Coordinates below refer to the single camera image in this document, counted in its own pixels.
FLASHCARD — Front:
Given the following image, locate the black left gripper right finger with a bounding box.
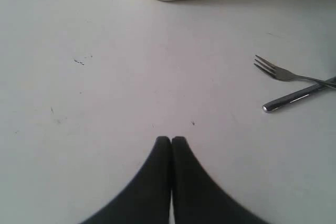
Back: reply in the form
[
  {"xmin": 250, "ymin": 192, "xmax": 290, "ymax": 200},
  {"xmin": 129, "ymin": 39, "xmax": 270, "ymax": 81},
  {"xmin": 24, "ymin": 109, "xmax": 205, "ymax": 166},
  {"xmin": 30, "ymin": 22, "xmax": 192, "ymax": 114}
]
[{"xmin": 172, "ymin": 136, "xmax": 266, "ymax": 223}]

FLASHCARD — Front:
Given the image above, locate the steel table knife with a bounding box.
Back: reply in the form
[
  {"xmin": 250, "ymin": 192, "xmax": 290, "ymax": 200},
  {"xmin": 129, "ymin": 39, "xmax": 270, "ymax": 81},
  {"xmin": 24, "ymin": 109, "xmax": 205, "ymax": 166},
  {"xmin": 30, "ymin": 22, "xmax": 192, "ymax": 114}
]
[{"xmin": 262, "ymin": 84, "xmax": 328, "ymax": 113}]

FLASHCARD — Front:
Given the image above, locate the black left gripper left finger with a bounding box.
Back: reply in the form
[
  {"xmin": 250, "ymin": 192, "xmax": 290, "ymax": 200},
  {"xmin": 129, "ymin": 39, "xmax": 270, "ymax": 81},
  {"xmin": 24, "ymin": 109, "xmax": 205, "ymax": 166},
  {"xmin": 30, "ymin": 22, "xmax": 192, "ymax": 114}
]
[{"xmin": 83, "ymin": 136, "xmax": 171, "ymax": 223}]

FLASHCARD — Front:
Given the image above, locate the steel fork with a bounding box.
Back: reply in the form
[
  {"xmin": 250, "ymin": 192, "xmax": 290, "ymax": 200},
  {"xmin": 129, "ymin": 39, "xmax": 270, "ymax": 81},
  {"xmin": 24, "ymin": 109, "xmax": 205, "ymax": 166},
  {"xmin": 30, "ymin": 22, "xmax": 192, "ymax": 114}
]
[{"xmin": 254, "ymin": 55, "xmax": 335, "ymax": 89}]

